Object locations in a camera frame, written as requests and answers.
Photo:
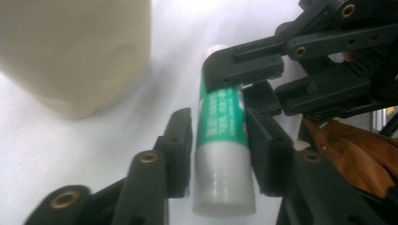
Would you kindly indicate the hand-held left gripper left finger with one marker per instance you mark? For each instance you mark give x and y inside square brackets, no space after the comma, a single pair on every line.
[150,181]

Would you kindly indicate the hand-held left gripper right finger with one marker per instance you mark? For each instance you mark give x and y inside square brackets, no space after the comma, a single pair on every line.
[275,162]

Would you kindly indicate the green white glue stick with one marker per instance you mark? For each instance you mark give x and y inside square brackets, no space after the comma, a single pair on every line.
[222,162]

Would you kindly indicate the beige square pen holder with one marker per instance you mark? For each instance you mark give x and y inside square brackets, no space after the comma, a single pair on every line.
[72,53]

